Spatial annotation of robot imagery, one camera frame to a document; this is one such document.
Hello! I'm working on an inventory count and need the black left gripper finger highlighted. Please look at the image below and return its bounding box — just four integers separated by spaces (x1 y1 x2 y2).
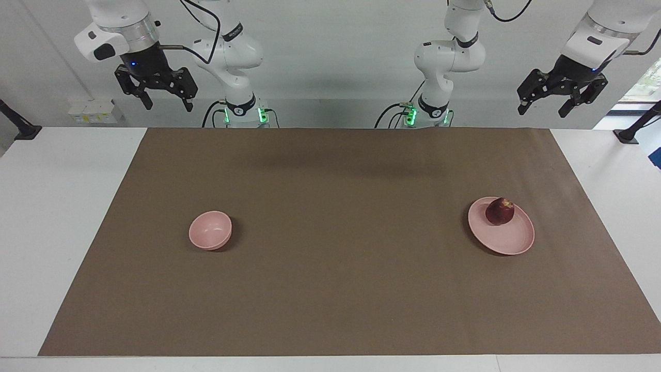
558 76 609 118
517 69 556 116

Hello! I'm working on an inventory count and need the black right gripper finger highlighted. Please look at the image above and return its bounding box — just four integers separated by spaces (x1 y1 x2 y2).
166 67 199 113
114 66 154 111

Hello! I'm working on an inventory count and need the dark red apple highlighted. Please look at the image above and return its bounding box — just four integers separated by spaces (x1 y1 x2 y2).
485 197 515 226

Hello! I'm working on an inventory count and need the pink bowl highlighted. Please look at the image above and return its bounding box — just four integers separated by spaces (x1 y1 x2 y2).
188 210 233 251

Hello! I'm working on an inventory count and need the pink plate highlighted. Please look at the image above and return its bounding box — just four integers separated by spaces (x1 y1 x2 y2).
468 196 536 256

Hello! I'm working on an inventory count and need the black clamp stand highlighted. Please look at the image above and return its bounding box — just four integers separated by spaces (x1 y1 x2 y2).
613 101 661 144
0 98 43 141

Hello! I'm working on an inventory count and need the brown table mat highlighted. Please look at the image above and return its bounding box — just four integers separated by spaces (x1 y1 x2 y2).
38 128 661 357

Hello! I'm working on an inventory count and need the black right base cable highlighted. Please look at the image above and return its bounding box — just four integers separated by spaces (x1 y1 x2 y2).
201 100 280 129

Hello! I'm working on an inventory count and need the black base cable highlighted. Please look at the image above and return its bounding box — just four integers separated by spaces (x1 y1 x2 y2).
374 77 455 129
201 100 280 129

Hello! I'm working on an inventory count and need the white wall socket box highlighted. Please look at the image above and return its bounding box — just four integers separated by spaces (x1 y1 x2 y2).
68 98 125 125

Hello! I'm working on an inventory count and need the window with dark frame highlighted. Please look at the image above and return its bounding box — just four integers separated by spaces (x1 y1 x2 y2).
594 58 661 130

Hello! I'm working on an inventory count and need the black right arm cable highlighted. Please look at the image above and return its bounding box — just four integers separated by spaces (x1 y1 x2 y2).
158 0 223 65

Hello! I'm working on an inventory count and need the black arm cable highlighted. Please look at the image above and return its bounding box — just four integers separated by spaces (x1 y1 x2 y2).
484 0 661 56
158 0 223 65

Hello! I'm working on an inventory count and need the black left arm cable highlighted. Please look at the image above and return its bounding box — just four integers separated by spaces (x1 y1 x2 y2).
484 0 661 56

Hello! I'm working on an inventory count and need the black left base cable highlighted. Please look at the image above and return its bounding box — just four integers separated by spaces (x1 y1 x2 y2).
374 77 455 129

